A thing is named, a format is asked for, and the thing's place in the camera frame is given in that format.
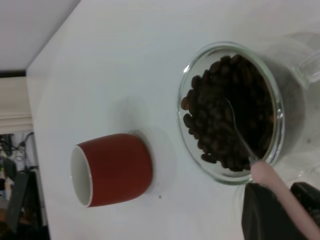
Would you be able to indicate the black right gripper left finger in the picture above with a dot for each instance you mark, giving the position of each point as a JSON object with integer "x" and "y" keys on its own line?
{"x": 262, "y": 217}

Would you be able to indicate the dark grey stand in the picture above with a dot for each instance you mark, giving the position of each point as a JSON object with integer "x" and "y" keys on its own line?
{"x": 22, "y": 195}

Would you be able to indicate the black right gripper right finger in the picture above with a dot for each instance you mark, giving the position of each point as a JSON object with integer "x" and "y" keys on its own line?
{"x": 311, "y": 200}

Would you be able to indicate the red ceramic mug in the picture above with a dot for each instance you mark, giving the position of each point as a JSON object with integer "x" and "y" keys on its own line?
{"x": 120, "y": 170}

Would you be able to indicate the clear glass saucer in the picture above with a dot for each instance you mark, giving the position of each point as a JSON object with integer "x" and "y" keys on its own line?
{"x": 313, "y": 140}

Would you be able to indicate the dark coffee beans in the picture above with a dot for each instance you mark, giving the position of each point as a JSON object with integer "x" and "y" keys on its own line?
{"x": 212, "y": 125}

